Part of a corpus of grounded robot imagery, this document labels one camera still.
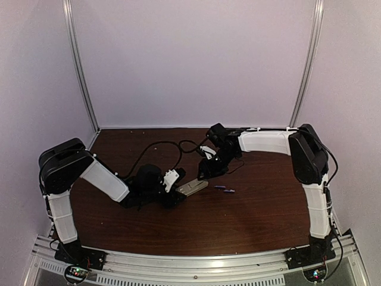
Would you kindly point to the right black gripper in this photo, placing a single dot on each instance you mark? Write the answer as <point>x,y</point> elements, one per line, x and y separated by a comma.
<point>209,170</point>

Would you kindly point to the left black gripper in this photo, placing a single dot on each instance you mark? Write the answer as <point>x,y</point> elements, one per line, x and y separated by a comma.
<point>172,200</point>

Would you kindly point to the grey remote control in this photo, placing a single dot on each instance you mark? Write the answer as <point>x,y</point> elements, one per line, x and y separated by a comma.
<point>192,187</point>

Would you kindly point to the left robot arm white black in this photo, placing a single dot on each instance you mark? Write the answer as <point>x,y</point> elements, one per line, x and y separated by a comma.
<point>64,164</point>

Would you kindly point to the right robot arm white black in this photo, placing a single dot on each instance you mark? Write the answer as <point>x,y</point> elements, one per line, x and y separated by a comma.
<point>309,158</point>

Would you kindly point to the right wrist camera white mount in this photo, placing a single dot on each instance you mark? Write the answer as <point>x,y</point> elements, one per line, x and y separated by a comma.
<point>207,152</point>

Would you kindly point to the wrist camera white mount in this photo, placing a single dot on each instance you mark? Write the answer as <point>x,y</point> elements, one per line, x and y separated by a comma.
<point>207,152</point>
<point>171,177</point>

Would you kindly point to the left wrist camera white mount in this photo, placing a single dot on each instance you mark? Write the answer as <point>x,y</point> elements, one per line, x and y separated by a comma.
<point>171,177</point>

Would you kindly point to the front aluminium rail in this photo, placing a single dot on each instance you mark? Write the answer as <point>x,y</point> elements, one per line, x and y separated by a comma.
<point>263,268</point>

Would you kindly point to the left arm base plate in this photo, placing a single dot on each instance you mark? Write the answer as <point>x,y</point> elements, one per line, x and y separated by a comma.
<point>89,258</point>

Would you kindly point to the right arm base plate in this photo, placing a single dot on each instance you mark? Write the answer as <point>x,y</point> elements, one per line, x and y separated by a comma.
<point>307,256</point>

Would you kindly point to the right aluminium frame post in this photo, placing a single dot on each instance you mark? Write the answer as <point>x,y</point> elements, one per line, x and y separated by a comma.
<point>315,33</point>

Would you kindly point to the aluminium frame post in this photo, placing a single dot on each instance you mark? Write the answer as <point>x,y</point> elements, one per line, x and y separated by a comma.
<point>78,66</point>
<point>315,33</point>

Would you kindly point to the left aluminium frame post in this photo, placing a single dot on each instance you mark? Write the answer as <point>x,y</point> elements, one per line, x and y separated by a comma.
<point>78,66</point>

